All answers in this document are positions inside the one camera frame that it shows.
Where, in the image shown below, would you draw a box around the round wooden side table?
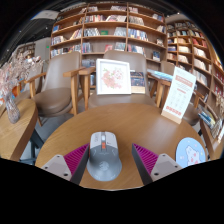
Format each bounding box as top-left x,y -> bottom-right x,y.
199,119 -> 224,162
0,98 -> 39,163

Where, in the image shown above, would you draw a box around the white red sign wooden base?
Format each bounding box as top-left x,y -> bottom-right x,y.
160,65 -> 198,125

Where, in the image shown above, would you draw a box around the small distant wooden bookshelf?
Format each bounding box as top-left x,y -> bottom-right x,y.
14,43 -> 36,62

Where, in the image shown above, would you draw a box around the round light blue mouse pad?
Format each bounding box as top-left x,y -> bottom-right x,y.
175,137 -> 207,169

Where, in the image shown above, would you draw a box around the brown padded wooden armchair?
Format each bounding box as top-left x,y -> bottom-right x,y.
156,60 -> 205,127
19,59 -> 48,101
24,51 -> 86,118
79,49 -> 164,109

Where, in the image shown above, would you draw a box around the light blue book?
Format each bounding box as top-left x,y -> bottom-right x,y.
147,69 -> 174,83

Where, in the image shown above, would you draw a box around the glass vase dried pink flowers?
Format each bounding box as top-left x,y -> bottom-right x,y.
0,53 -> 44,125

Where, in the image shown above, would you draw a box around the white framed flower picture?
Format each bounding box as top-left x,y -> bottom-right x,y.
95,58 -> 132,96

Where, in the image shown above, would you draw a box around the wide wooden bookshelf with books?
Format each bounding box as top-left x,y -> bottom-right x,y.
49,2 -> 168,73

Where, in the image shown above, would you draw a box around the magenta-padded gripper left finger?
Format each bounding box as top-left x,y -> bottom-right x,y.
40,143 -> 92,186

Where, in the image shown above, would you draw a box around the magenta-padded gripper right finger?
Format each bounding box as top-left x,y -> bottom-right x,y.
131,143 -> 184,186

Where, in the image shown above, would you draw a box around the grey computer mouse orange accents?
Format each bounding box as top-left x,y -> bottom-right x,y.
86,131 -> 123,183

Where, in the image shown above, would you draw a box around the tall wooden bookshelf with books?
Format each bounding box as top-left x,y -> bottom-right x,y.
165,19 -> 224,111

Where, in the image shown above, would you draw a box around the stack of books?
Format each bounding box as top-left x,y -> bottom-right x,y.
198,106 -> 218,130

